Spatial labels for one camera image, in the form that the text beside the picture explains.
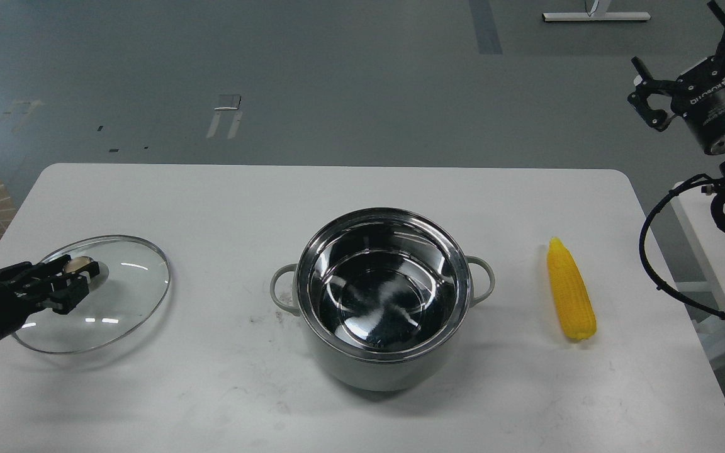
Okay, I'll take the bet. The glass pot lid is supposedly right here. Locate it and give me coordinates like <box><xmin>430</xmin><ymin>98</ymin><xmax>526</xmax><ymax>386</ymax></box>
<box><xmin>12</xmin><ymin>235</ymin><xmax>172</xmax><ymax>355</ymax></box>

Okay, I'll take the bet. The yellow corn cob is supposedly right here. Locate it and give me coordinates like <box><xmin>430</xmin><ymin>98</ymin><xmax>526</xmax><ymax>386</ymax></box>
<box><xmin>546</xmin><ymin>236</ymin><xmax>597</xmax><ymax>342</ymax></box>

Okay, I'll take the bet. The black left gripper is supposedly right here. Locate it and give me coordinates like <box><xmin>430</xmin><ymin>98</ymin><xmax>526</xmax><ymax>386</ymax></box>
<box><xmin>0</xmin><ymin>256</ymin><xmax>100</xmax><ymax>340</ymax></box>

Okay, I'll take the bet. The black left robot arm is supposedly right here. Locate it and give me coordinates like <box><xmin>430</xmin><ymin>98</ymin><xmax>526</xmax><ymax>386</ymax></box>
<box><xmin>0</xmin><ymin>254</ymin><xmax>106</xmax><ymax>340</ymax></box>

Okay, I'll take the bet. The white floor stand base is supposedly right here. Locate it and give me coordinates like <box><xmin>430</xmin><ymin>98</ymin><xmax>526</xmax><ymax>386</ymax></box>
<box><xmin>541</xmin><ymin>1</ymin><xmax>652</xmax><ymax>23</ymax></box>

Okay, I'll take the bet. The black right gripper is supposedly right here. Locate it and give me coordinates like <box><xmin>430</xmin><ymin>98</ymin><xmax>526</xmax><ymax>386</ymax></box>
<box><xmin>627</xmin><ymin>0</ymin><xmax>725</xmax><ymax>157</ymax></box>

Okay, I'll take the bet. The grey steel cooking pot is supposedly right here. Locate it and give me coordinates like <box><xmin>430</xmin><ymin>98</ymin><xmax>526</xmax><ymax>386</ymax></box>
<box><xmin>269</xmin><ymin>207</ymin><xmax>496</xmax><ymax>392</ymax></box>

